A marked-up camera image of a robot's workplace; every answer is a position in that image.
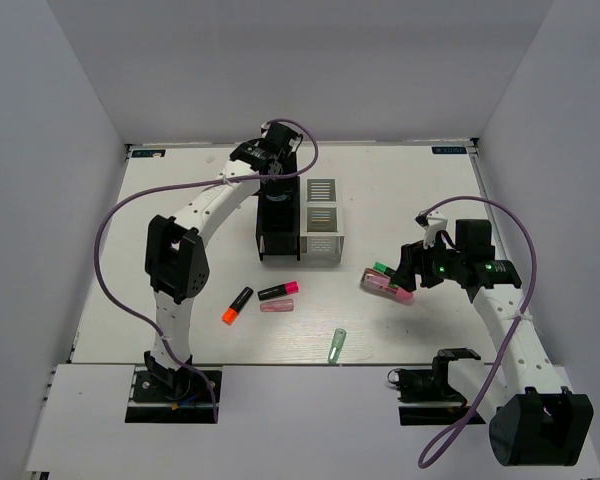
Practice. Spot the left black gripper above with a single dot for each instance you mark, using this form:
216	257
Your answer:
289	164

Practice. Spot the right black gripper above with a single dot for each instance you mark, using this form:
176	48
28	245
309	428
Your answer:
414	259

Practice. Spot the green cap black highlighter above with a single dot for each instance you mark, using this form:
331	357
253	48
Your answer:
384	269

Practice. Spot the pink stationery package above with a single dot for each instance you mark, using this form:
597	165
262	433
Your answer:
378	283

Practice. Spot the clear green eraser case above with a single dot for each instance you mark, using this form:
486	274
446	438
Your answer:
336	346

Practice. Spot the pink cap black highlighter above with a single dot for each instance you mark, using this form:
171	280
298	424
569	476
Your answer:
278	291

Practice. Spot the clear pink eraser case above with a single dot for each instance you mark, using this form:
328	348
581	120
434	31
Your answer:
277	306

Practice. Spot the orange cap black highlighter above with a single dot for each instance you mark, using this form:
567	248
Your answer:
237	305

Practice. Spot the blue round tape tin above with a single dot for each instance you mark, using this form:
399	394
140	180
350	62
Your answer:
279	195

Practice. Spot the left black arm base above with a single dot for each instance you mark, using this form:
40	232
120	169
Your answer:
153	402

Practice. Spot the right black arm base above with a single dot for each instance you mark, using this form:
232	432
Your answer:
425	397

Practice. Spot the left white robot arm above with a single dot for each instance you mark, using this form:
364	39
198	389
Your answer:
176	259

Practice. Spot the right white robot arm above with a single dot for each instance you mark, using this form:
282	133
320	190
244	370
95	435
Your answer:
533	417

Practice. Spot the black metal organizer box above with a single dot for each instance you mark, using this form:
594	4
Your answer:
278	224

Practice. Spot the white metal organizer box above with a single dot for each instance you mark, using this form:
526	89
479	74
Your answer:
321	221

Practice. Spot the right blue corner label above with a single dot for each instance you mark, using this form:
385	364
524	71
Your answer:
449	150

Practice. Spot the blue corner label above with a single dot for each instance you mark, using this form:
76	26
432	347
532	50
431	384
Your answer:
148	153
449	150

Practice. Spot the left blue corner label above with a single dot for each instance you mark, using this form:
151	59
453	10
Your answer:
148	153

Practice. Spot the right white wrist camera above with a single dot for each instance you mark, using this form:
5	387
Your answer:
433	222

